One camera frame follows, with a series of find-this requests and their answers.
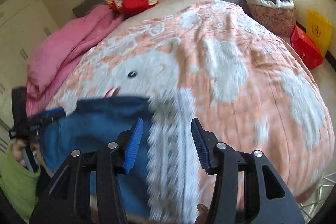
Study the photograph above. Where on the left hand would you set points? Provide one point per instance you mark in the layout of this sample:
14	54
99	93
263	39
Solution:
20	144

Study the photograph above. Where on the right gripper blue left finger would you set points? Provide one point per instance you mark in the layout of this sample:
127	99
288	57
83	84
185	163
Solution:
133	139

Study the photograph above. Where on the red box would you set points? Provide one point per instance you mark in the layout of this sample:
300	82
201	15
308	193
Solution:
305	48

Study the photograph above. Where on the yellow paper bag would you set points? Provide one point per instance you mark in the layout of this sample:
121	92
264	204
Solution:
319	30

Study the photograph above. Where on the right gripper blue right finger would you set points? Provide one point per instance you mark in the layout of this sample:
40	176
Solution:
199	137

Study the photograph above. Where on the blue denim pants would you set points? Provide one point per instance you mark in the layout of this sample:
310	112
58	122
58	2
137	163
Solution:
90	127

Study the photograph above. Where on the pink quilt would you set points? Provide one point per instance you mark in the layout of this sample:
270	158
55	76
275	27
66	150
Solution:
53	60

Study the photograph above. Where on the floral laundry basket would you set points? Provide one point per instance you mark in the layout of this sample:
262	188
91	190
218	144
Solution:
278	17

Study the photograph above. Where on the peach white patterned bedspread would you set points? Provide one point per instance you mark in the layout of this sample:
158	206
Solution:
206	59

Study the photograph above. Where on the red embroidered garment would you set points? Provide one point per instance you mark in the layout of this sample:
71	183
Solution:
131	7

